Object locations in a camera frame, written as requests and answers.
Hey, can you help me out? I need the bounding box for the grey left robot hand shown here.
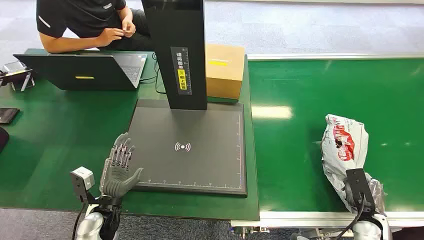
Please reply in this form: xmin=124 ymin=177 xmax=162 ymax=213
xmin=98 ymin=132 xmax=145 ymax=199

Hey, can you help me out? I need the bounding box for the person's right hand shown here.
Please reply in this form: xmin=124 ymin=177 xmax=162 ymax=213
xmin=96 ymin=27 xmax=125 ymax=48

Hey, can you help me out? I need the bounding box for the person's left hand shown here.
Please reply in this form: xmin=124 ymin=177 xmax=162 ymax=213
xmin=120 ymin=15 xmax=137 ymax=39

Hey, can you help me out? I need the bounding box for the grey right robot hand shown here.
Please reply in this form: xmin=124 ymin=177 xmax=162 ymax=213
xmin=368 ymin=178 xmax=387 ymax=216

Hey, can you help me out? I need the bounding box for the white plastic package red print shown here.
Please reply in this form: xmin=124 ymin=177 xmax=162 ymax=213
xmin=320 ymin=114 xmax=371 ymax=213

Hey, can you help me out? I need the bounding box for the black weighing platform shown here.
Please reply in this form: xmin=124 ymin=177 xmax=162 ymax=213
xmin=127 ymin=98 xmax=248 ymax=199

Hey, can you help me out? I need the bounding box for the black device on stand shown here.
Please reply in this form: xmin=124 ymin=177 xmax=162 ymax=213
xmin=0 ymin=60 xmax=36 ymax=93

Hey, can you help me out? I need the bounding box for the person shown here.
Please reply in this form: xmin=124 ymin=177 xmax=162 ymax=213
xmin=35 ymin=0 xmax=155 ymax=55

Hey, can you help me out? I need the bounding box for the black laptop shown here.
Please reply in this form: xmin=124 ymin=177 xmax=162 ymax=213
xmin=13 ymin=52 xmax=149 ymax=92

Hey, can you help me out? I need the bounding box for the black scanner column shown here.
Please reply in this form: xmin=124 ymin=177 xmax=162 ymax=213
xmin=141 ymin=0 xmax=209 ymax=111

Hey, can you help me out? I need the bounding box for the black yellow column label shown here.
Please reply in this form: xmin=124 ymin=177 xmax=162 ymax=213
xmin=170 ymin=46 xmax=193 ymax=97

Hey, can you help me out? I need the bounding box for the green conveyor belt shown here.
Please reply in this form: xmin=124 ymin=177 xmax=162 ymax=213
xmin=247 ymin=57 xmax=424 ymax=213

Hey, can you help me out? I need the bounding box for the brown cardboard box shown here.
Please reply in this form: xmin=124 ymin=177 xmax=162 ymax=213
xmin=204 ymin=43 xmax=246 ymax=101

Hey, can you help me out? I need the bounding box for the rounded black object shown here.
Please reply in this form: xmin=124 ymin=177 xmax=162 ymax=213
xmin=0 ymin=126 xmax=10 ymax=155

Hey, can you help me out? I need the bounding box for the flat black tablet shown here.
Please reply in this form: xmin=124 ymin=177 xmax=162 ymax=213
xmin=0 ymin=107 xmax=21 ymax=125

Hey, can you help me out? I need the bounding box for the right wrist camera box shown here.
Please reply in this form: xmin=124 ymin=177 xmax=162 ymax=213
xmin=345 ymin=168 xmax=377 ymax=214

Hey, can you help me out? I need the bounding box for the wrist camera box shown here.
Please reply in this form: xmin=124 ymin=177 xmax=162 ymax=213
xmin=69 ymin=166 xmax=96 ymax=204
xmin=345 ymin=168 xmax=377 ymax=214

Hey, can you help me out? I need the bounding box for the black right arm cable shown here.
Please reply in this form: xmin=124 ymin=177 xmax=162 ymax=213
xmin=333 ymin=194 xmax=366 ymax=240

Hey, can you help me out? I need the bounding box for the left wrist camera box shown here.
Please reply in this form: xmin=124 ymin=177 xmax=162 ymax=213
xmin=69 ymin=166 xmax=96 ymax=204

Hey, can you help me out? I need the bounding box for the black power cable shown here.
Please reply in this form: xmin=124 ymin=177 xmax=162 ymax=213
xmin=139 ymin=52 xmax=167 ymax=95

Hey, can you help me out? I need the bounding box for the aluminium conveyor frame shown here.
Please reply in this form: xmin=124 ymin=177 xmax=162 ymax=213
xmin=230 ymin=52 xmax=424 ymax=238

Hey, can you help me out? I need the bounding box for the metal bracket with bolts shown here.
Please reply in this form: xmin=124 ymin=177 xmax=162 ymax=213
xmin=231 ymin=226 xmax=271 ymax=240

